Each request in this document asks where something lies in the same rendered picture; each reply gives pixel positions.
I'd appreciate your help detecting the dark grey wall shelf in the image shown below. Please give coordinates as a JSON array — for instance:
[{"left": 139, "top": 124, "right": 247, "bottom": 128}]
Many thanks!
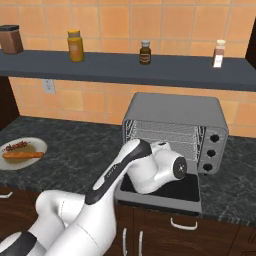
[{"left": 0, "top": 49, "right": 256, "bottom": 93}]

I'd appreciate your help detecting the red kebab skewer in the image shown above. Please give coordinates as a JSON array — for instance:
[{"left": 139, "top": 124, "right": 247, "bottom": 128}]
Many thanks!
[{"left": 3, "top": 141, "right": 29, "bottom": 151}]

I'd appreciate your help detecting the dark wood wall cupboard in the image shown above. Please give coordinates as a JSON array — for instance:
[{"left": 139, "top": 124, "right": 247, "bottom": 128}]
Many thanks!
[{"left": 244, "top": 21, "right": 256, "bottom": 71}]

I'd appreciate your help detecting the dark wood drawer front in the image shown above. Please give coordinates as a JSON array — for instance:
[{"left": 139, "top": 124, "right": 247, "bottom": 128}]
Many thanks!
[
  {"left": 133, "top": 208, "right": 240, "bottom": 256},
  {"left": 0, "top": 187, "right": 46, "bottom": 243}
]

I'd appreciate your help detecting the toaster oven glass door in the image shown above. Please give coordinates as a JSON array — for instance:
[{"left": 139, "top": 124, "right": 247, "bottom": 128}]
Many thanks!
[{"left": 114, "top": 171, "right": 203, "bottom": 216}]

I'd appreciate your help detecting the red and white spice shaker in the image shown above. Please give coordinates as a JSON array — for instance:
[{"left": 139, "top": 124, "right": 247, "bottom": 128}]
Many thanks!
[{"left": 212, "top": 39, "right": 227, "bottom": 69}]

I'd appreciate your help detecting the white cupboard door handle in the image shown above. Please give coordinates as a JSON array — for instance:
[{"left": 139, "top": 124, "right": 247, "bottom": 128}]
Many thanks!
[
  {"left": 121, "top": 227, "right": 129, "bottom": 256},
  {"left": 137, "top": 230, "right": 145, "bottom": 256}
]

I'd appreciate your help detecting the yellow mustard bottle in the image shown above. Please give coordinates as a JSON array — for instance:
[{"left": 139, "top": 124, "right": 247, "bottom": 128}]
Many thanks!
[{"left": 66, "top": 29, "right": 85, "bottom": 63}]

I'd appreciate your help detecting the brown jar with black lid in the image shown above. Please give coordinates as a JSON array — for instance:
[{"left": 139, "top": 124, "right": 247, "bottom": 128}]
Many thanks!
[{"left": 0, "top": 24, "right": 25, "bottom": 55}]

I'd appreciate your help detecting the white round plate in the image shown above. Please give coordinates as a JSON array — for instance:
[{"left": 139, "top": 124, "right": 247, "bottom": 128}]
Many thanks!
[{"left": 0, "top": 137, "right": 49, "bottom": 172}]

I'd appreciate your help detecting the silver toaster oven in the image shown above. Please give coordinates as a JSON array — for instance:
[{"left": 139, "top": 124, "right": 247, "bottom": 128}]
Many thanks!
[{"left": 121, "top": 92, "right": 230, "bottom": 176}]

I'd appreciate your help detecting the small dark brown jar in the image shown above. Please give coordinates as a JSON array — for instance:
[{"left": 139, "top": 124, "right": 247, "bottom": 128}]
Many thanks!
[{"left": 139, "top": 39, "right": 152, "bottom": 66}]

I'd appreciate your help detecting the wire toaster oven rack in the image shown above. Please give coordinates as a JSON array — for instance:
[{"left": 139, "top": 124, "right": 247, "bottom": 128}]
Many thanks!
[{"left": 125, "top": 120, "right": 203, "bottom": 162}]

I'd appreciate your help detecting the dark wood tall cupboard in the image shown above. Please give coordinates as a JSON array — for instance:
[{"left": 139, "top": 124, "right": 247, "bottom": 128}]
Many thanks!
[{"left": 0, "top": 76, "right": 20, "bottom": 132}]

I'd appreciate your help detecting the orange baguette bread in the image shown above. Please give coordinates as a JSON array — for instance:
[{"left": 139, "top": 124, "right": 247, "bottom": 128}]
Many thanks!
[{"left": 2, "top": 151, "right": 46, "bottom": 160}]

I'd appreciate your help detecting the dark wood cupboard door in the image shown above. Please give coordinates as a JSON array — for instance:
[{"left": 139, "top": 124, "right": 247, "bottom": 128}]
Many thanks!
[
  {"left": 229, "top": 225, "right": 256, "bottom": 256},
  {"left": 105, "top": 202, "right": 135, "bottom": 256}
]

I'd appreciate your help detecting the white wall socket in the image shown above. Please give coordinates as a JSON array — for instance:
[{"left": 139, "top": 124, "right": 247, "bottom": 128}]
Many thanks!
[{"left": 42, "top": 78, "right": 57, "bottom": 95}]

